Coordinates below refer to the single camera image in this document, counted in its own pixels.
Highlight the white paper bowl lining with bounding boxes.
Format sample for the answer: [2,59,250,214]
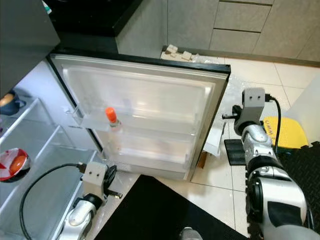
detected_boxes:
[0,150,15,180]

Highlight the red and black bowl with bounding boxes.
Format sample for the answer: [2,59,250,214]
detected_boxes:
[0,147,30,182]

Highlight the orange tomato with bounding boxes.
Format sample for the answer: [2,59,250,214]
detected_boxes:
[9,155,28,173]

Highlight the fridge lower door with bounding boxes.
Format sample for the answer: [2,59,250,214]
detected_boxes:
[47,47,232,182]

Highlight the grey steel fridge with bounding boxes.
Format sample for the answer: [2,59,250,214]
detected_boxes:
[0,0,116,240]

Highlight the black ribbed block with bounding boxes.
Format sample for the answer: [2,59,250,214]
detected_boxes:
[224,138,248,167]

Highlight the yellow printed bag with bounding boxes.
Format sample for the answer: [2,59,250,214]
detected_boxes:
[262,116,310,151]

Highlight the orange cap sauce bottle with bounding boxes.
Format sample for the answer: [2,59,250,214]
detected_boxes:
[104,106,124,133]

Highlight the white appliance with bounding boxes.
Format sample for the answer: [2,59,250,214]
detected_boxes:
[287,87,320,146]

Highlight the black foam puzzle mat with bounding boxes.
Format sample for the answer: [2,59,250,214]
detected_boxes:
[247,141,320,240]

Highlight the grey kitchen cabinet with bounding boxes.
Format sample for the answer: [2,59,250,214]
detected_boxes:
[115,0,320,63]

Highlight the dark blue mug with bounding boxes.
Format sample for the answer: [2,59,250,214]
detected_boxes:
[1,90,27,117]

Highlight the grey robot right leg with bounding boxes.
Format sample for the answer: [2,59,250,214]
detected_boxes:
[180,226,206,240]

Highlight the black countertop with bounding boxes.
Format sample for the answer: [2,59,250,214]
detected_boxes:
[42,0,141,53]

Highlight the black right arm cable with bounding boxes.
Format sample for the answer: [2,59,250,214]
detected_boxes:
[264,95,283,153]

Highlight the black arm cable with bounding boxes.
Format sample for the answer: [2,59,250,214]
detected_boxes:
[264,95,283,153]
[20,162,87,240]

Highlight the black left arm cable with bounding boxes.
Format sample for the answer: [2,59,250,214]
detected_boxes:
[20,162,87,240]

